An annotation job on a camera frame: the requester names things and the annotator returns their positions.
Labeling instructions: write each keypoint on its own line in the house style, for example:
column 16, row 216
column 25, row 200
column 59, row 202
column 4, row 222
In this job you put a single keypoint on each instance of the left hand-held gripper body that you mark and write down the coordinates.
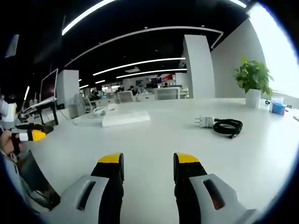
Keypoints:
column 8, row 114

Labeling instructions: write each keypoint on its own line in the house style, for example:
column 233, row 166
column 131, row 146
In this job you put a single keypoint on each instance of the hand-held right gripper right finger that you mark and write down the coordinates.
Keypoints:
column 210, row 193

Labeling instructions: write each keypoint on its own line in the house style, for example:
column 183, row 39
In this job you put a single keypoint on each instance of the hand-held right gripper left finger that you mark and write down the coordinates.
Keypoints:
column 91, row 196

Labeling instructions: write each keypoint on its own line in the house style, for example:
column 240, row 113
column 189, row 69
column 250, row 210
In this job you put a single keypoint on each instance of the white charger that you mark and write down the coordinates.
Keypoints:
column 205, row 121

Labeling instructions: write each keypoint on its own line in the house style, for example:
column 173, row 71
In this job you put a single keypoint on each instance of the white power strip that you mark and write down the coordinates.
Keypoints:
column 126, row 118

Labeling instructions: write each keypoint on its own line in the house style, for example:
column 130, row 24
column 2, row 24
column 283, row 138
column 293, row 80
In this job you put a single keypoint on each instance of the white desk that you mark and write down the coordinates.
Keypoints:
column 149, row 140

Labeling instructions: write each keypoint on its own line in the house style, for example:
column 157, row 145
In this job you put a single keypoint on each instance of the person's left hand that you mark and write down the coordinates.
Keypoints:
column 7, row 142

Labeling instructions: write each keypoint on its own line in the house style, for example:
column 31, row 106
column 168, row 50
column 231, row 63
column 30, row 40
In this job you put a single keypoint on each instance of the monitor on stand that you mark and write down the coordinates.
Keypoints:
column 47, row 89

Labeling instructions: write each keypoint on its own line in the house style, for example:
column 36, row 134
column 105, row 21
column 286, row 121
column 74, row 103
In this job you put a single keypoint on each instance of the white pillar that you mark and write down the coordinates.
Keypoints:
column 67, row 87
column 199, row 66

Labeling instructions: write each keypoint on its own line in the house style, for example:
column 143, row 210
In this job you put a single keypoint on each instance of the small white cup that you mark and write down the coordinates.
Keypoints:
column 267, row 105

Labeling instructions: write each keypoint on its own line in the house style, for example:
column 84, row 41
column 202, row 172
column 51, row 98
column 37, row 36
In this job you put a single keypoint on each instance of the blue tissue box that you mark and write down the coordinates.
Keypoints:
column 278, row 106

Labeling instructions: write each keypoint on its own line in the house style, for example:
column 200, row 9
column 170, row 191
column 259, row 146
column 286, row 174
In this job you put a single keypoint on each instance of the green potted plant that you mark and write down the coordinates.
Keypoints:
column 253, row 81

